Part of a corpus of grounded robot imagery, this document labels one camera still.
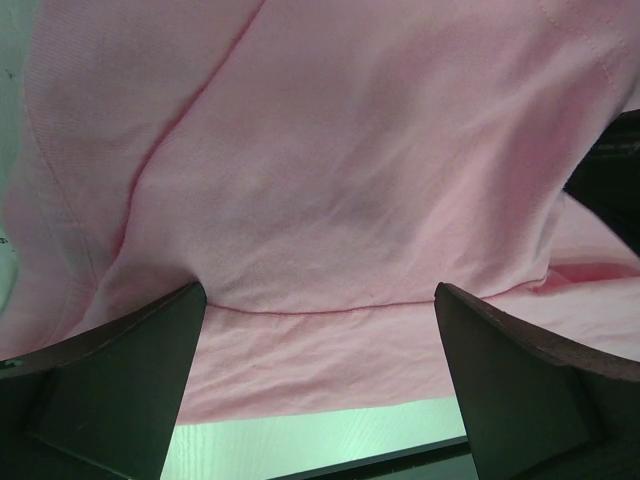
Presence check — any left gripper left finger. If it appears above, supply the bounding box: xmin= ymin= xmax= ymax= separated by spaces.
xmin=1 ymin=283 xmax=206 ymax=479

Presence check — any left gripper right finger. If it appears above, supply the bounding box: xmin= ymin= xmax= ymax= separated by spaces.
xmin=434 ymin=283 xmax=639 ymax=479

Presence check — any pink t shirt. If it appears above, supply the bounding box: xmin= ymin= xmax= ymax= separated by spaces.
xmin=1 ymin=1 xmax=639 ymax=423

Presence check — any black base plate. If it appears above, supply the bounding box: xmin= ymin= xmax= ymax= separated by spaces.
xmin=289 ymin=111 xmax=639 ymax=479

